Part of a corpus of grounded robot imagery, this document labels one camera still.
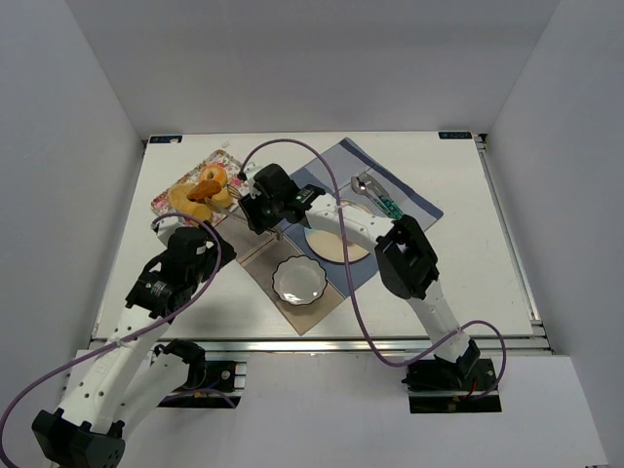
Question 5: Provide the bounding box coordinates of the blue and cream round plate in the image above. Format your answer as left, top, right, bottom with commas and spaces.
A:
304, 227, 370, 264

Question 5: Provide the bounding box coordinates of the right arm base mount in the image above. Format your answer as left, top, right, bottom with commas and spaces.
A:
402, 359, 502, 414

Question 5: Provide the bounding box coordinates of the blue label sticker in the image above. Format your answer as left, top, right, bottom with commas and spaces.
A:
438, 131, 473, 139
148, 135, 182, 144

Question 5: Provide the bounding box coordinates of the small round bun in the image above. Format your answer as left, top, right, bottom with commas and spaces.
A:
211, 186, 233, 209

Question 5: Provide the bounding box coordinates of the steel spoon green handle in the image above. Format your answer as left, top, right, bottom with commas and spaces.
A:
350, 176, 393, 217

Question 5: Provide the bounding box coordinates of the glazed ring donut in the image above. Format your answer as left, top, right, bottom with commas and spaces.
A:
199, 164, 228, 186

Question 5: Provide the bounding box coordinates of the blue label sticker right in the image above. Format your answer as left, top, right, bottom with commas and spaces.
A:
438, 131, 473, 139

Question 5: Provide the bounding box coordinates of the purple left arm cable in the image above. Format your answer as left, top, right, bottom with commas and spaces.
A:
0, 212, 223, 440

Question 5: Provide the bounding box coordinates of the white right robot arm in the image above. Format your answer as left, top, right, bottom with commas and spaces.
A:
238, 164, 480, 388

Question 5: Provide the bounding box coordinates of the floral serving tray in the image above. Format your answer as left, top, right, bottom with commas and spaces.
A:
150, 149, 250, 226

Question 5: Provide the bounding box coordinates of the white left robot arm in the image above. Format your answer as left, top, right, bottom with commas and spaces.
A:
32, 227, 236, 467

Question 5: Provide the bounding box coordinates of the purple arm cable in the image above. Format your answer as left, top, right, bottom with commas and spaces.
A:
0, 212, 223, 440
241, 138, 508, 402

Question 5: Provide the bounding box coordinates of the white scalloped bowl black rim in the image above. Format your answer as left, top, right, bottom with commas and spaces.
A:
272, 255, 328, 306

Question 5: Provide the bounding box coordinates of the brown crusty pastry piece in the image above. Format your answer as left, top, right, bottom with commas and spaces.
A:
186, 179, 222, 203

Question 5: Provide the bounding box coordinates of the patchwork blue grey placemat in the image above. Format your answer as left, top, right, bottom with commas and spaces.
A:
245, 137, 444, 335

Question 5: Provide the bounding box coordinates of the round yellow muffin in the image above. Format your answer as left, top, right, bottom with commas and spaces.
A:
168, 182, 213, 221

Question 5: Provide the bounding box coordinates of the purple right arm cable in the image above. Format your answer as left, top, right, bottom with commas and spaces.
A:
241, 138, 508, 402

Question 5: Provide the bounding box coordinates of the blue label sticker left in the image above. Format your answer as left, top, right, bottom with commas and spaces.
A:
148, 135, 182, 144

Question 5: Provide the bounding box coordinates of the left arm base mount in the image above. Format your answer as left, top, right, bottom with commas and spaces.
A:
159, 358, 247, 410

